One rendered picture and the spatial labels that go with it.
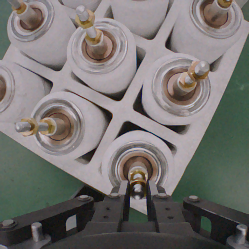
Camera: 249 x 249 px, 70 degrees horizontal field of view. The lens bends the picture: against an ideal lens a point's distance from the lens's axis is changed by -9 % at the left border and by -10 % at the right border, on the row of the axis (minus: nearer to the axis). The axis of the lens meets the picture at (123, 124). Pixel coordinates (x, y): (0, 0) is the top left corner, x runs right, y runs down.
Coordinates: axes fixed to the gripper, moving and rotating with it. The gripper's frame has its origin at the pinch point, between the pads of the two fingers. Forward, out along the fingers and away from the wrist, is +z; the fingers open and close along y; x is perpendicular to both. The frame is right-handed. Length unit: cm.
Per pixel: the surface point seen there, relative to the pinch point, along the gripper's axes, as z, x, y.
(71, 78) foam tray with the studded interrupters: 17.3, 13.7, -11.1
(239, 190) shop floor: 35.1, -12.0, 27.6
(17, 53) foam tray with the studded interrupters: 17.0, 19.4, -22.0
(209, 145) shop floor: 35.1, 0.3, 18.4
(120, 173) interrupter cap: 9.7, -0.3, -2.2
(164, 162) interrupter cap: 9.6, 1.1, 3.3
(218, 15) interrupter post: 8.5, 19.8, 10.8
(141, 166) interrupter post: 7.6, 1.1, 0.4
